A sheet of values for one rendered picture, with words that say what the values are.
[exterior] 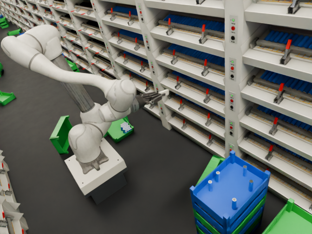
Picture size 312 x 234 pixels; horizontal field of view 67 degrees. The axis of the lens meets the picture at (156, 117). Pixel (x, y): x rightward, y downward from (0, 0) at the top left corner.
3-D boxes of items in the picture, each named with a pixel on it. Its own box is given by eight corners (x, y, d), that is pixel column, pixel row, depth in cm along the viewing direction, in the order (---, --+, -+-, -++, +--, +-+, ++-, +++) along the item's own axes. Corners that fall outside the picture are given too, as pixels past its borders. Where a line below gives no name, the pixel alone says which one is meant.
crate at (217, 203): (227, 229, 95) (227, 219, 90) (191, 198, 109) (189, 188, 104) (269, 183, 107) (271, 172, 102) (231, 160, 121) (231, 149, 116)
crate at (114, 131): (133, 131, 214) (133, 126, 208) (115, 143, 206) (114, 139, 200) (115, 110, 226) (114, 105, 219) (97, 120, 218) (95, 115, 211)
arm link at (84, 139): (72, 161, 152) (57, 137, 138) (87, 141, 165) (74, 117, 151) (93, 165, 146) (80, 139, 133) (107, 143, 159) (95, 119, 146)
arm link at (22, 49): (29, 56, 111) (47, 44, 121) (-7, 35, 109) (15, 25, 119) (27, 75, 120) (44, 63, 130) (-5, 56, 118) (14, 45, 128)
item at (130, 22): (144, 35, 163) (134, 17, 153) (103, 23, 204) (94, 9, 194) (164, 16, 167) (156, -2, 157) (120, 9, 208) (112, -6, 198)
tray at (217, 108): (226, 118, 138) (223, 108, 132) (161, 86, 180) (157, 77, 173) (247, 95, 142) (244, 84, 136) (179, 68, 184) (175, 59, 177)
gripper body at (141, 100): (131, 106, 135) (145, 101, 140) (139, 112, 130) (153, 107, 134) (130, 94, 131) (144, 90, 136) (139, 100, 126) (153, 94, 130)
